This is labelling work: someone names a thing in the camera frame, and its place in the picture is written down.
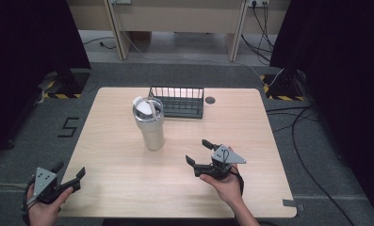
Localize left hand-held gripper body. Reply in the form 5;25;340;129
26;167;70;205

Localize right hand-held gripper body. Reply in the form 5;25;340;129
206;144;248;181

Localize steel tumbler with white lid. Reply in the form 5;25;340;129
132;96;166;152

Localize person's left hand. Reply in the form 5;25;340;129
26;185;74;226

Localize person's right hand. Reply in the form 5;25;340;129
199;163;244;208

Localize grey tape strip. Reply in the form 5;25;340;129
282;199;305;212

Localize black stand base hazard tape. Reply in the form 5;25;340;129
259;73;307;102
37;68;92;100

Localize black curtain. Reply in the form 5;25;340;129
268;0;374;218
0;0;92;158

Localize beige wooden desk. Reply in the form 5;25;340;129
66;0;292;62

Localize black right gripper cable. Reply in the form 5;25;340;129
231;165;246;196

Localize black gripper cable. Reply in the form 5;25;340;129
231;165;246;196
21;176;39;218

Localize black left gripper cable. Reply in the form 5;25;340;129
21;176;39;218

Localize dark green wire rack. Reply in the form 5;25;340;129
147;86;205;120

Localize long black floor cable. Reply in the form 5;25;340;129
290;105;357;226

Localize black plugged power cables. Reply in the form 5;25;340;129
240;2;275;66

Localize short black floor cable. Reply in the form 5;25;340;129
82;36;117;51

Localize white wall socket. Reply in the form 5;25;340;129
248;0;271;8

